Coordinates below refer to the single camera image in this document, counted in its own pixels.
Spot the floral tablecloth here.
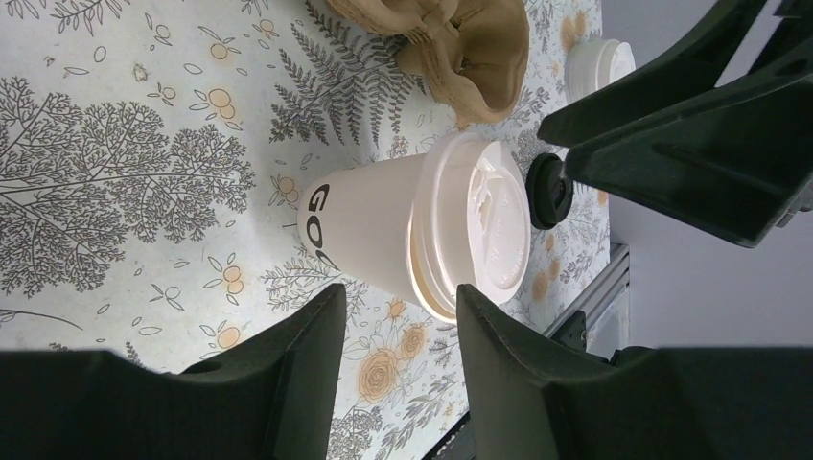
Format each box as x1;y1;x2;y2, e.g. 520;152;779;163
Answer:
1;1;602;459

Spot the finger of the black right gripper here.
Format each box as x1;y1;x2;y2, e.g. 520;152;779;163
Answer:
565;40;812;248
537;0;765;148

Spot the stack of white lids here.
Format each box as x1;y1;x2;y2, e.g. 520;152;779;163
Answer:
565;39;637;104

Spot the white coffee lid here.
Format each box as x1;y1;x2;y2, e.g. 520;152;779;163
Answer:
408;132;531;323

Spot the white paper coffee cup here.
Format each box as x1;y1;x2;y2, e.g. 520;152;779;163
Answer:
297;154;456;323

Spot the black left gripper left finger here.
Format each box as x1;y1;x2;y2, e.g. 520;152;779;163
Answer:
1;284;346;459

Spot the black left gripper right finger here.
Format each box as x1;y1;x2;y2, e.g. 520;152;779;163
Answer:
456;285;812;459

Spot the stack of brown cup carriers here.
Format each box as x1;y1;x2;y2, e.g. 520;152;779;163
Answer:
329;0;530;127

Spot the black coffee lid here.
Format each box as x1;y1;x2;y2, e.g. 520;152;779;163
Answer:
525;153;574;230

